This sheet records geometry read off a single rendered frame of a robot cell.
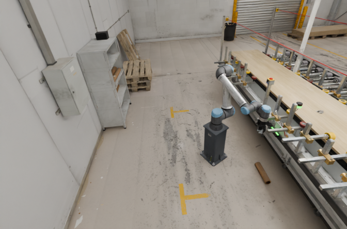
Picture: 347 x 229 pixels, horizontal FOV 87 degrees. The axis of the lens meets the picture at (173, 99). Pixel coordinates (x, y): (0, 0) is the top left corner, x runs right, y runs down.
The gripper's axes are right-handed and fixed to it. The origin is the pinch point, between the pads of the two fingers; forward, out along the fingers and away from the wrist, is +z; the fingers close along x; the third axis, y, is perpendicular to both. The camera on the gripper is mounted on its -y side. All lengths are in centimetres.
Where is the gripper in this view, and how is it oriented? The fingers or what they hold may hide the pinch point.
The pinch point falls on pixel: (261, 133)
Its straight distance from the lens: 235.5
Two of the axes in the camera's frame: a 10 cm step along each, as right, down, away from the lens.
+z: 0.6, 8.4, 5.3
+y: -10.0, 0.9, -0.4
